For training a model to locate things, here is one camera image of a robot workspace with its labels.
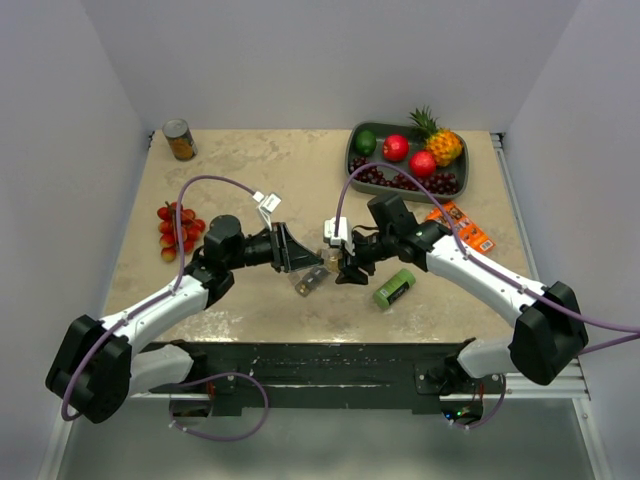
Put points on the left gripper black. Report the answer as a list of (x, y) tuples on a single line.
[(287, 254)]

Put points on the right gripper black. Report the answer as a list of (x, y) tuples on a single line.
[(353, 275)]

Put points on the amber pill bottle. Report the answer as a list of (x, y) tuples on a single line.
[(332, 258)]

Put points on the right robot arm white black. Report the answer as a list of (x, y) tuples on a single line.
[(546, 334)]

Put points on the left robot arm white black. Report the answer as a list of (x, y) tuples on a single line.
[(91, 372)]

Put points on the green cylindrical bottle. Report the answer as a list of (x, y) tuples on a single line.
[(395, 287)]

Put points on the red cherry tomato bunch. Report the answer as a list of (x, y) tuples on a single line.
[(192, 228)]

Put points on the orange snack packet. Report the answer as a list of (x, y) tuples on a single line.
[(469, 232)]

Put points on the green lime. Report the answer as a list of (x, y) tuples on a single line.
[(365, 143)]

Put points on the dark red grape bunch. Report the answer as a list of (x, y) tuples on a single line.
[(435, 184)]

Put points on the red apple right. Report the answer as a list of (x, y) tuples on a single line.
[(422, 164)]

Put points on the red apple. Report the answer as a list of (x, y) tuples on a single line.
[(395, 148), (422, 164)]

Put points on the red apple left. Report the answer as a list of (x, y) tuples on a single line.
[(395, 148)]

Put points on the dark green tray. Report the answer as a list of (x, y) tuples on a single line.
[(382, 131)]

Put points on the small pineapple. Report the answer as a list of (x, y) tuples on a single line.
[(442, 143)]

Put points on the tin can orange label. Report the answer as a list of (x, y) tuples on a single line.
[(180, 139)]

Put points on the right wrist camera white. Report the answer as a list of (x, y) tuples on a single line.
[(337, 233)]

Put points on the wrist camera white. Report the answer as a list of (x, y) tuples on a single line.
[(266, 205), (337, 233)]

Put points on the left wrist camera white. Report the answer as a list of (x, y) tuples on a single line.
[(266, 205)]

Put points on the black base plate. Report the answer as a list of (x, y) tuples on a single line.
[(354, 376)]

